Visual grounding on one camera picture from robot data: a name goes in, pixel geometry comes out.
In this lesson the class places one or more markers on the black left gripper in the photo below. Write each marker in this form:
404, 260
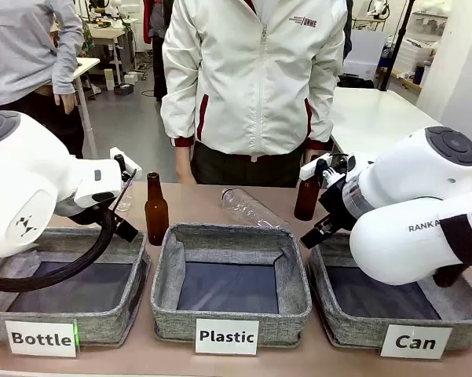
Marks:
125, 229

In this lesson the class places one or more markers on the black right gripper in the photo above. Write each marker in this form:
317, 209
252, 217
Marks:
337, 206

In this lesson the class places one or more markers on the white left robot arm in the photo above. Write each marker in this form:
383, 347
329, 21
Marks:
31, 180

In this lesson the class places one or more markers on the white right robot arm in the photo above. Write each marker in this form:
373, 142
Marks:
408, 220

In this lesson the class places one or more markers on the grey fabric basket labelled Bottle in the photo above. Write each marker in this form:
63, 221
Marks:
102, 326

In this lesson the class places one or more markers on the grey fabric basket labelled Can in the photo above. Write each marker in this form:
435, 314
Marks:
357, 330

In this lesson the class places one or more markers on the grey fabric basket labelled Plastic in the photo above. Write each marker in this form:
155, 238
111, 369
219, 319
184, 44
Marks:
227, 318

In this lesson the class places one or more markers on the white Can label card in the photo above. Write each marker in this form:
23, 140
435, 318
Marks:
415, 342

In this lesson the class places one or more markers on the person's right hand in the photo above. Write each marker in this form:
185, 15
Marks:
185, 167

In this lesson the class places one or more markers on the grey shirt person's hand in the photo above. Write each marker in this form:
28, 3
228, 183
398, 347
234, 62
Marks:
64, 103

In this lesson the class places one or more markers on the clear glass jar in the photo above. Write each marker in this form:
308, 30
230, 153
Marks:
125, 202

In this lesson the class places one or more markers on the brown glass bottle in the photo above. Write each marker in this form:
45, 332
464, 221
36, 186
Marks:
306, 200
156, 212

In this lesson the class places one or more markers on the clear plastic bottle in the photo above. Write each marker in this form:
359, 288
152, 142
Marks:
251, 210

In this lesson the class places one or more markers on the white Plastic label card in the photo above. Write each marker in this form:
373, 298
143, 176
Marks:
227, 336

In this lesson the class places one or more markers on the white table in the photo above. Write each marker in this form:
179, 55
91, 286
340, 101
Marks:
377, 114

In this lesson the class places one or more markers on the white Bottle label card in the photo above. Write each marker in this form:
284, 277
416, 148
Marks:
41, 337

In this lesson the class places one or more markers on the person in white jacket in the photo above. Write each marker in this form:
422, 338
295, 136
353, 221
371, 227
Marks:
251, 78

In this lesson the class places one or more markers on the small white desk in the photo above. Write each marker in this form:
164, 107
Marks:
87, 64

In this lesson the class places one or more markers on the white board panel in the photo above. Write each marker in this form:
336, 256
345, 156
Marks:
364, 53

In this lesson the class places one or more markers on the black tripod stand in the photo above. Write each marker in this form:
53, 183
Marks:
394, 47

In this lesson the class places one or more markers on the person in grey shirt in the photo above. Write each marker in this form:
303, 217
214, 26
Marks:
19, 47

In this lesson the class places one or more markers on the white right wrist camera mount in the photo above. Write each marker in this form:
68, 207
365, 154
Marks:
318, 167

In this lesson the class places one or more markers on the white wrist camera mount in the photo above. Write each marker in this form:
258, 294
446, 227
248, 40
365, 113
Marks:
126, 160
318, 167

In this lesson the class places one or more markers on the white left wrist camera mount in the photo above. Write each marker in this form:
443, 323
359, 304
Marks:
126, 160

